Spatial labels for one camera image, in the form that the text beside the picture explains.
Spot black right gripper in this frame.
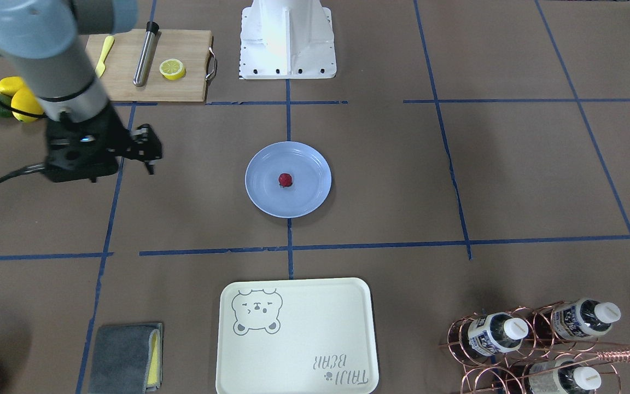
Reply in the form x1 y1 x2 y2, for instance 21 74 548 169
43 103 163 183

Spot red strawberry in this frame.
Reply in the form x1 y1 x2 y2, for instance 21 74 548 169
278 173 293 188

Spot blue round plate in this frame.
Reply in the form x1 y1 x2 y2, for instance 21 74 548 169
244 141 333 218

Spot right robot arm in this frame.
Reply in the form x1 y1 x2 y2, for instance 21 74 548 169
0 1 162 183

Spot large yellow lemon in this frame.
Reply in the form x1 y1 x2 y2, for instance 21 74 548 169
10 87 45 123

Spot yellow plastic knife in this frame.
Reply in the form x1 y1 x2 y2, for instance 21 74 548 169
95 35 115 78

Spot small yellow lemon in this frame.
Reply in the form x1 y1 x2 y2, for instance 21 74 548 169
0 76 27 98

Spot steel muddler rod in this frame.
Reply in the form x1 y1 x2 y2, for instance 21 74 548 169
132 21 160 87

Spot wooden cutting board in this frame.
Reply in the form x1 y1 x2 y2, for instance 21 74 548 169
101 29 217 102

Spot grey folded cloth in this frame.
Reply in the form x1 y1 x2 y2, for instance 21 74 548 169
87 322 164 393

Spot cream bear print tray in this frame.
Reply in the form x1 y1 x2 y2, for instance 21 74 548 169
215 277 380 393

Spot dark drink bottle front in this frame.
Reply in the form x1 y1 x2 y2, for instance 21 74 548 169
462 312 530 357

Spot dark drink bottle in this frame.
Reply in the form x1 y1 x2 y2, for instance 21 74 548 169
550 298 622 341
523 358 602 393
462 312 530 357

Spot dark drink bottle middle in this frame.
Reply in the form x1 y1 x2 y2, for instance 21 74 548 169
550 298 622 341

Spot dark drink bottle back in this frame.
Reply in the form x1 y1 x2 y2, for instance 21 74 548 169
523 358 602 393

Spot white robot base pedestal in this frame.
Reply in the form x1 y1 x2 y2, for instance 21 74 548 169
238 1 337 80

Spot copper wire bottle rack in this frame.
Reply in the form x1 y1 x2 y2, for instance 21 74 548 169
438 302 630 393

